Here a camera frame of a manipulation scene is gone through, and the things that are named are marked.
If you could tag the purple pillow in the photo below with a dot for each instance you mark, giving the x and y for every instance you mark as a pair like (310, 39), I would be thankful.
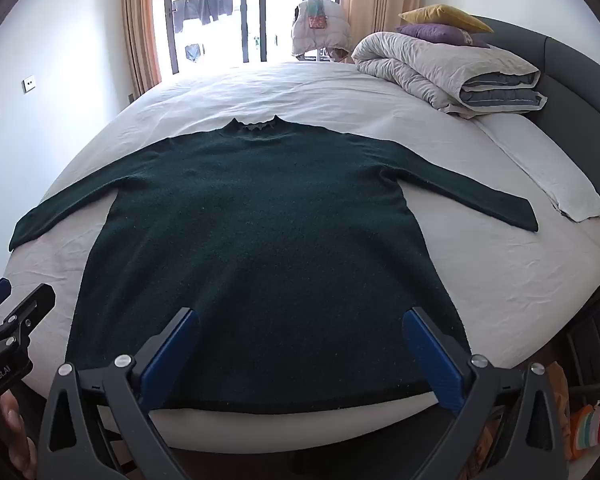
(440, 35)

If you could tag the person's left hand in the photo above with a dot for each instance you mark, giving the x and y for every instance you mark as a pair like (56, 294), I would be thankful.
(15, 430)

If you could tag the hanging dark clothes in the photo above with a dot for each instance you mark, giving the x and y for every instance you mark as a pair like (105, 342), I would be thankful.
(205, 7)

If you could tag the glass balcony door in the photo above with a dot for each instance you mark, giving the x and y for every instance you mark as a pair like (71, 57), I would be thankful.
(260, 15)

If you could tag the yellow pillow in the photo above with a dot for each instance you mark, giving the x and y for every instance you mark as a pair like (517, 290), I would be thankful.
(445, 16)

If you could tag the white bed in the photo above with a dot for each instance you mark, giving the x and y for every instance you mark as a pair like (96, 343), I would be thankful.
(330, 95)

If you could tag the black chair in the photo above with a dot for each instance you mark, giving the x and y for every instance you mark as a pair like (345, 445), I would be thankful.
(595, 350)

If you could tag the white wall outlet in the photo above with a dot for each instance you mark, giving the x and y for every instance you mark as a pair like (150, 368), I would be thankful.
(30, 84)

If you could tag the flat white pillow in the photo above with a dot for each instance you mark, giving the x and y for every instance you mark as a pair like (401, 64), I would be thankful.
(545, 170)

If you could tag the grey bed headboard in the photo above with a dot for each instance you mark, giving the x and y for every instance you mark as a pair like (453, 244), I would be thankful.
(580, 85)

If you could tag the dark green sweater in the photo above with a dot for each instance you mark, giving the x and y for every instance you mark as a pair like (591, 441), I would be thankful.
(260, 240)

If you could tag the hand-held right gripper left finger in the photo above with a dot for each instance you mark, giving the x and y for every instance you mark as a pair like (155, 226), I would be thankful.
(172, 355)

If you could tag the tan curtain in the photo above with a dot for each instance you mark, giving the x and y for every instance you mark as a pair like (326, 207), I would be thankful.
(380, 0)
(139, 25)

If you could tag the striped colourful cloth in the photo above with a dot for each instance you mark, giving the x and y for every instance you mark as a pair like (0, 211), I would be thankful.
(590, 427)

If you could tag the white puffer jacket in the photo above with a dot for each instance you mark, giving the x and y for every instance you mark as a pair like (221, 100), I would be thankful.
(330, 30)

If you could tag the folded grey duvet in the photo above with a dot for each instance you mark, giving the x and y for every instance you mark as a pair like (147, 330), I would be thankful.
(430, 65)

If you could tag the small hanging blue garment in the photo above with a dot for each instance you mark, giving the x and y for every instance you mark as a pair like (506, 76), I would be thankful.
(192, 53)

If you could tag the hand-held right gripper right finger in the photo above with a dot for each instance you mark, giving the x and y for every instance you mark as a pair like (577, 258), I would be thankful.
(430, 355)

